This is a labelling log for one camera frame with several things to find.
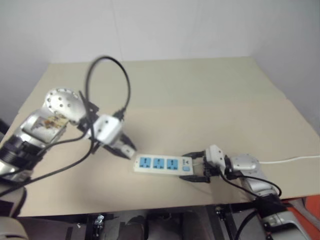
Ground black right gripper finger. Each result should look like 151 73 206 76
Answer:
183 150 207 160
178 174 211 184

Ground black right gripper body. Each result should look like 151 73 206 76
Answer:
201 157 221 178

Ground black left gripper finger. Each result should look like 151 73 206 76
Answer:
102 144 132 160
121 133 138 152

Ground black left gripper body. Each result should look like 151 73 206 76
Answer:
107 132 129 153

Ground white power strip blue sockets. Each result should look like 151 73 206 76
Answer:
132 154 195 177

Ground silver metal clamp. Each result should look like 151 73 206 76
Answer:
93 214 105 229

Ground dark rounded shape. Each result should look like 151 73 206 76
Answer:
123 214 152 240

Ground orange object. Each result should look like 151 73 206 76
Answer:
304 195 320 227

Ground grey robot body shell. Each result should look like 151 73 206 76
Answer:
0 185 29 240

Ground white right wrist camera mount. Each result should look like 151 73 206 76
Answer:
204 144 225 174

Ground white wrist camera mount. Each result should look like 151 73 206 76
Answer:
204 144 225 174
92 114 122 145

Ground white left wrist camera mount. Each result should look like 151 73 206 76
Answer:
92 114 122 145

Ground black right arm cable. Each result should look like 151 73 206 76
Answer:
218 169 285 240

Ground black table frame leg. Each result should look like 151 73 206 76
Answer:
214 203 238 240

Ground white power strip cord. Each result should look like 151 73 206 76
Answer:
258 154 320 164

